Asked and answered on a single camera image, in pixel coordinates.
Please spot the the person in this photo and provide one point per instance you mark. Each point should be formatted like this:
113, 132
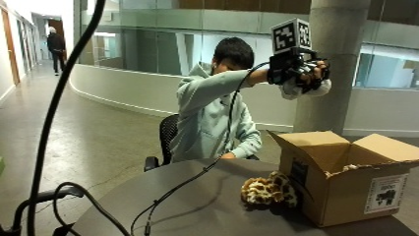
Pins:
212, 111

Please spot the concrete pillar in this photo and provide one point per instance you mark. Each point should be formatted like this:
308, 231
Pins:
330, 65

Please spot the open cardboard box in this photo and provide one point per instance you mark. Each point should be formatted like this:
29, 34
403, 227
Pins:
348, 183

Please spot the white marker cube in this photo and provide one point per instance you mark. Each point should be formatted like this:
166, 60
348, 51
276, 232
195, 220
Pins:
291, 35

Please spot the black office chair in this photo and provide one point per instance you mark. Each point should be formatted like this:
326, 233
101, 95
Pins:
167, 141

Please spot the wooden door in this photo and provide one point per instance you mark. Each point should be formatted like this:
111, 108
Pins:
9, 46

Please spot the giraffe pattern soft toy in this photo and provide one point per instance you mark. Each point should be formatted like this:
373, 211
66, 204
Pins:
267, 190

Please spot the white soft toy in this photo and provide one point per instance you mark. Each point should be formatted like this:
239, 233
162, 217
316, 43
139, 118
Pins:
291, 90

